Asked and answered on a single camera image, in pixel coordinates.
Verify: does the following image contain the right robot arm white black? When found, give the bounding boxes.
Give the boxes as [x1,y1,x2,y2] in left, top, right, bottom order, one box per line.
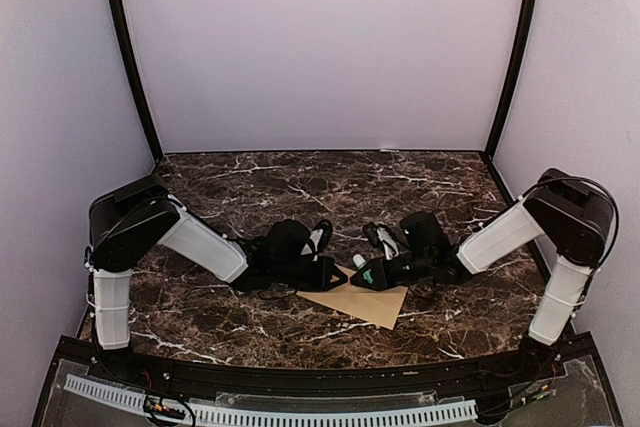
[350,168,620,381]

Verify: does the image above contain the black front table rail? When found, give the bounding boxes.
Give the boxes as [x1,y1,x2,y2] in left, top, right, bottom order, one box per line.
[55,336,555,398]

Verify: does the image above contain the green white glue stick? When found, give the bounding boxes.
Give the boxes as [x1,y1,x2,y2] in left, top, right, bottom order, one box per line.
[353,254,374,285]

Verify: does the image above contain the white slotted cable duct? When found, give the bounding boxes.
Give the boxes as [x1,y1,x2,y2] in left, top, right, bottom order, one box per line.
[64,374,477,426]

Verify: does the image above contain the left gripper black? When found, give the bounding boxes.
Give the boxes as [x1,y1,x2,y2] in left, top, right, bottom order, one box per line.
[272,257,347,292]

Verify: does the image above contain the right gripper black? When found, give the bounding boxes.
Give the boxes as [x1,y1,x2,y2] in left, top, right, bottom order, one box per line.
[350,250,433,292]

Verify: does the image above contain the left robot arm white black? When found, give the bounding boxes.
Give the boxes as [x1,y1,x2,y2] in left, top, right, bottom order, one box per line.
[84,174,348,383]

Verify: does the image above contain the brown paper envelope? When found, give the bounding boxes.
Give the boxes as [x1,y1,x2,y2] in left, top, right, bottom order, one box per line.
[297,282,408,330]

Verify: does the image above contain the black frame post left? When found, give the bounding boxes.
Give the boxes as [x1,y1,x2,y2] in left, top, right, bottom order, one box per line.
[108,0,164,164]

